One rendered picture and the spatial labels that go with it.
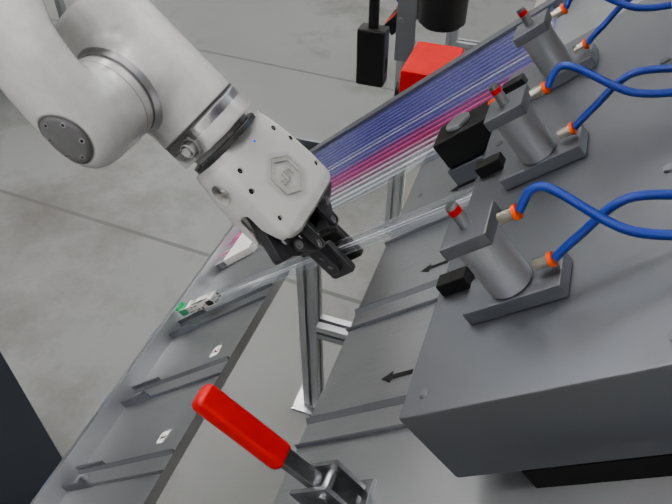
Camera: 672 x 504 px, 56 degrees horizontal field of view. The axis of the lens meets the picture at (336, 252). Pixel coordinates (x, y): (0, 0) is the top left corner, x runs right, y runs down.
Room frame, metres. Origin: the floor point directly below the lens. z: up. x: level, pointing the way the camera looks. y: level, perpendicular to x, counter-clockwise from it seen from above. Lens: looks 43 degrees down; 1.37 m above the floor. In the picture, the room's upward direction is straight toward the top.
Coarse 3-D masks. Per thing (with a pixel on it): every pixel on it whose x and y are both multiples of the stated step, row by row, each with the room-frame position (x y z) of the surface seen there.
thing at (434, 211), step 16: (464, 192) 0.42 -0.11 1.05; (432, 208) 0.42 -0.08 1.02; (464, 208) 0.41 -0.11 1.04; (384, 224) 0.45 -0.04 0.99; (400, 224) 0.43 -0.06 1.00; (416, 224) 0.42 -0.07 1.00; (352, 240) 0.45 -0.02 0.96; (368, 240) 0.44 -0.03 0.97; (272, 272) 0.49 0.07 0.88; (288, 272) 0.48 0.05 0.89; (224, 288) 0.53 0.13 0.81; (240, 288) 0.51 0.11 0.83; (256, 288) 0.50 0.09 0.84
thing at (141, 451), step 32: (256, 256) 0.61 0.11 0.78; (192, 320) 0.54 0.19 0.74; (224, 320) 0.49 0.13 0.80; (256, 320) 0.45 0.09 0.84; (192, 352) 0.46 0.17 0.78; (224, 352) 0.42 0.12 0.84; (160, 384) 0.43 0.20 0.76; (192, 384) 0.39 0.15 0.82; (128, 416) 0.40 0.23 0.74; (160, 416) 0.36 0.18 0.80; (192, 416) 0.33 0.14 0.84; (128, 448) 0.34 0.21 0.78; (160, 448) 0.31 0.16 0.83; (96, 480) 0.31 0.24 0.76; (128, 480) 0.29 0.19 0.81; (160, 480) 0.27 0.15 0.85
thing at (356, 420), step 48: (576, 0) 0.74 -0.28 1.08; (432, 192) 0.48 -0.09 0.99; (432, 240) 0.40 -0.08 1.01; (384, 288) 0.37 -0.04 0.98; (432, 288) 0.33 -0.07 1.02; (384, 336) 0.30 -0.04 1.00; (336, 384) 0.27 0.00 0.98; (384, 384) 0.25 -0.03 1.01; (336, 432) 0.23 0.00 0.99; (384, 432) 0.21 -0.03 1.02; (288, 480) 0.20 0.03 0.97; (384, 480) 0.17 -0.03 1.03; (432, 480) 0.16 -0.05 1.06; (480, 480) 0.15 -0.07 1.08; (528, 480) 0.14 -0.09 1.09; (624, 480) 0.13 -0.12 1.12
